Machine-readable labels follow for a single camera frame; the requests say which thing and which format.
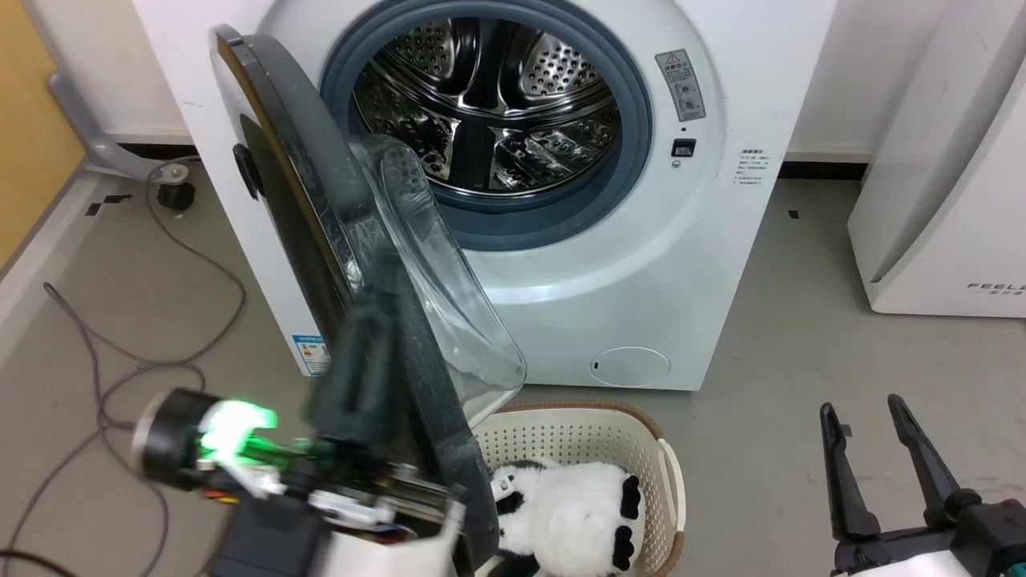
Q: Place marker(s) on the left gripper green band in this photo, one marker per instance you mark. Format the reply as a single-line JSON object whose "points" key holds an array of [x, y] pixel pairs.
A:
{"points": [[353, 497]]}

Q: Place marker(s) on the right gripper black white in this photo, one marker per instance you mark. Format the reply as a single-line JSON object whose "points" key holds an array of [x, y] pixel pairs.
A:
{"points": [[962, 533]]}

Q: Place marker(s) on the black round washing machine door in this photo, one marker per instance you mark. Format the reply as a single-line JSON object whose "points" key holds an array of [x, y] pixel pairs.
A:
{"points": [[321, 200]]}

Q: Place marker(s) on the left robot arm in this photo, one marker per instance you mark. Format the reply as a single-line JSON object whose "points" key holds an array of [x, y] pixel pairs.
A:
{"points": [[168, 437]]}

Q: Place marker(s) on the white front-load washing machine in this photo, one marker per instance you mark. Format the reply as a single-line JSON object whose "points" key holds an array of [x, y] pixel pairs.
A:
{"points": [[657, 264]]}

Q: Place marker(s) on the grey rubber door gasket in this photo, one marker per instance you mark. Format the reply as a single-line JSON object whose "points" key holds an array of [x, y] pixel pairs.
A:
{"points": [[637, 144]]}

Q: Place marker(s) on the blue white energy label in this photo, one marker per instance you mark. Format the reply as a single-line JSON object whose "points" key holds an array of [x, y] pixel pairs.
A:
{"points": [[312, 354]]}

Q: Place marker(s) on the cream perforated laundry basket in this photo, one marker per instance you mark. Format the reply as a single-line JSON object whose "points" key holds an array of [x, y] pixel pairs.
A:
{"points": [[577, 437]]}

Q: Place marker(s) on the black and white panda plush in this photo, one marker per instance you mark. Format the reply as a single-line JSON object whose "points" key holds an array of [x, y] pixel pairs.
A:
{"points": [[573, 513]]}

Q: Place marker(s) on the black round caster foot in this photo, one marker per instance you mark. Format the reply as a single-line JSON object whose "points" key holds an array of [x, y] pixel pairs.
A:
{"points": [[175, 195]]}

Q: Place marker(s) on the white appliance with grey lettering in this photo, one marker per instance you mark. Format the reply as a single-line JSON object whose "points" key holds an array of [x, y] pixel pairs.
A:
{"points": [[946, 176]]}

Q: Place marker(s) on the steel perforated washer drum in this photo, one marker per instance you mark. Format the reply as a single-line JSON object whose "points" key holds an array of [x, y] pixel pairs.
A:
{"points": [[489, 96]]}

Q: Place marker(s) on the yellow wooden panel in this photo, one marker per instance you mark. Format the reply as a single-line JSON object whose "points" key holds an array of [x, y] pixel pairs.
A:
{"points": [[28, 120]]}

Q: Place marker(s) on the grey warning sticker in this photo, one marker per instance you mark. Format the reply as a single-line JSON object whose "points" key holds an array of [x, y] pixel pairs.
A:
{"points": [[681, 84]]}

